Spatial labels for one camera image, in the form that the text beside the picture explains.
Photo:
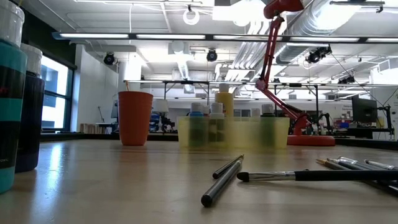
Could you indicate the green paint bottle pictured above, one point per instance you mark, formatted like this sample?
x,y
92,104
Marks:
x,y
267,109

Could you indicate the black-bristle brush silver ferrule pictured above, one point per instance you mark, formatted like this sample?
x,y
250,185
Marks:
x,y
342,175

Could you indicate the teal paint bottle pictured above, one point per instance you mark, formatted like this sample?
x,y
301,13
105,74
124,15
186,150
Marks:
x,y
11,109

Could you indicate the white paint bottle black label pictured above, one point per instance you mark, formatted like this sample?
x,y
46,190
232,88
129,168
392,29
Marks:
x,y
255,112
216,109

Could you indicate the light blue paint bottle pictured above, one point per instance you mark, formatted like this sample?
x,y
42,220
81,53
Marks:
x,y
196,113

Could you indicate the black background desk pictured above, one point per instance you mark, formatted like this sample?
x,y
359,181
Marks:
x,y
367,132

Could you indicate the thick black brush silver ferrule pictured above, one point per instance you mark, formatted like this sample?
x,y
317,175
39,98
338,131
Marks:
x,y
217,186

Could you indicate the red desk lamp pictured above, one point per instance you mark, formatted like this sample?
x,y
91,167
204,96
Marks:
x,y
311,140

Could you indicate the yellow translucent plastic tray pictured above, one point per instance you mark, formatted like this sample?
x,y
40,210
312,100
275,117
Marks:
x,y
245,133

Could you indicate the red paint bottle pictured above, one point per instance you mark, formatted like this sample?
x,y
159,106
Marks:
x,y
205,109

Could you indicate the large yellow paint bottle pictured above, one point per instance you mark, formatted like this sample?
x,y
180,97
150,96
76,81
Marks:
x,y
224,99

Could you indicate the dark blue paint bottle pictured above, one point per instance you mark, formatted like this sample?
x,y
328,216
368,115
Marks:
x,y
32,124

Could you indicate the black computer monitor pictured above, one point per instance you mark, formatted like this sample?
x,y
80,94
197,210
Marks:
x,y
363,109

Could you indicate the black ceiling spotlight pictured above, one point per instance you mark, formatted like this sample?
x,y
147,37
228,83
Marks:
x,y
109,59
315,56
211,56

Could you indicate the red-orange plastic cup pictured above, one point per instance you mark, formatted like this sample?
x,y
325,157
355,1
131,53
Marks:
x,y
135,118

